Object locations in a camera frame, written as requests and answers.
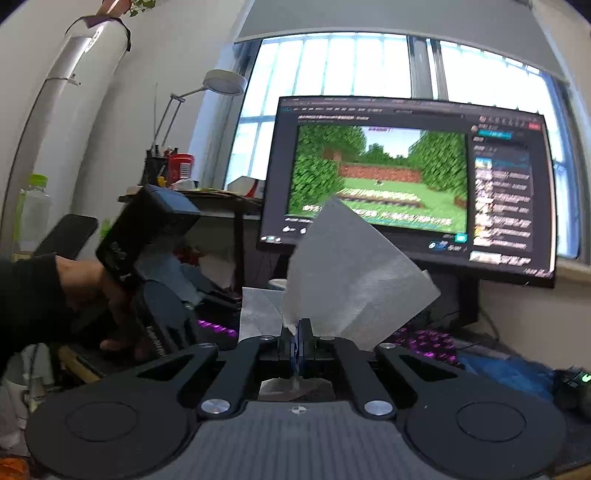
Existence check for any blue patterned ceramic mug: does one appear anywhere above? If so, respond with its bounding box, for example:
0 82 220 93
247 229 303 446
266 279 287 291

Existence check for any blue desk mat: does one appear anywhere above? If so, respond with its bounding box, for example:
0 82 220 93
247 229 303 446
459 351 590 474

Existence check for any white red box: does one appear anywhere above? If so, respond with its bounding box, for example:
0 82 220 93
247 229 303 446
226 176 266 199

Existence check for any clear plastic water bottle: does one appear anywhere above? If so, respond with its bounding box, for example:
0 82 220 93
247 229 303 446
15 173 52 256

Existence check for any black pen holder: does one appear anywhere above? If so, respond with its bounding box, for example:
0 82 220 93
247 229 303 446
139 146 168 187

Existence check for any black sleeved left forearm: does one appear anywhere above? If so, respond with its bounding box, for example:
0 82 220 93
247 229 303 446
1 255 67 371

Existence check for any black AOC computer monitor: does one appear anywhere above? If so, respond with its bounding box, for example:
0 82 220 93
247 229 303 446
257 96 557 288

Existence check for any white standing air conditioner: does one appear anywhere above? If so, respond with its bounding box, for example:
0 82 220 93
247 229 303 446
1 15 131 257

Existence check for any black smartphone on stand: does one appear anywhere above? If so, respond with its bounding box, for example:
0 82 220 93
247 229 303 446
33 214 98 260

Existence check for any black backlit mechanical keyboard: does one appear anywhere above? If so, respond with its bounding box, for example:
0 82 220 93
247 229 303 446
197 320 463 369

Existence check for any potted green plant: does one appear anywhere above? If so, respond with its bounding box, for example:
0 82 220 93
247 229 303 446
97 0 157 18

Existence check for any red cylindrical can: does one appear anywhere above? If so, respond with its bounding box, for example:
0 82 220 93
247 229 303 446
167 153 194 186

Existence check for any white paper tissue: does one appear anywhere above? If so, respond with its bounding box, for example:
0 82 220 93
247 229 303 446
238 198 441 375

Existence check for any black gaming mouse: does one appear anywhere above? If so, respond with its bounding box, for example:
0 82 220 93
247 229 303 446
552 367 590 421

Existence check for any person's left hand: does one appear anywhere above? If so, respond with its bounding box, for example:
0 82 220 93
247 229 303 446
55 256 151 360

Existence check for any white desk lamp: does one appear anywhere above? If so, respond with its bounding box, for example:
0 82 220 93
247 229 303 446
150 68 249 151

